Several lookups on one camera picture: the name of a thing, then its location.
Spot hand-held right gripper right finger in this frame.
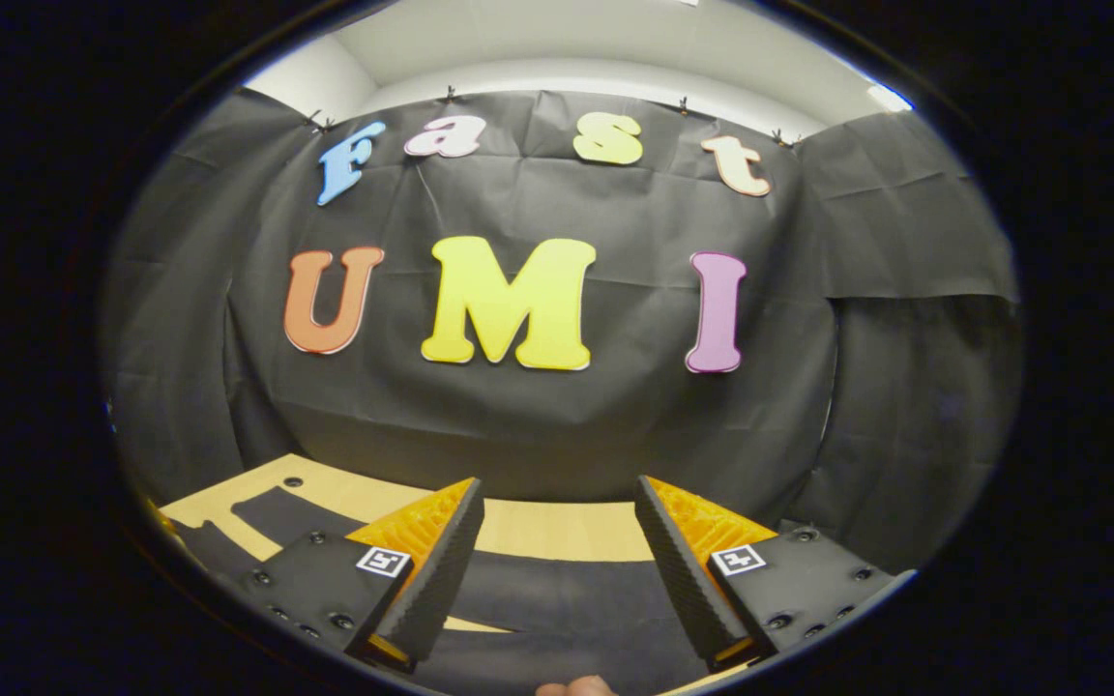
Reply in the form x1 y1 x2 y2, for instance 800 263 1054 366
634 476 914 675

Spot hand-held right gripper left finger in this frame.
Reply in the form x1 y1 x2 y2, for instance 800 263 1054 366
214 478 485 675

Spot black jeans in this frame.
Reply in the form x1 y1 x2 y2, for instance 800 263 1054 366
168 486 713 696

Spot black backdrop cloth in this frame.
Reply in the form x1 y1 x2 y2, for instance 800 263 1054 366
98 87 1022 576

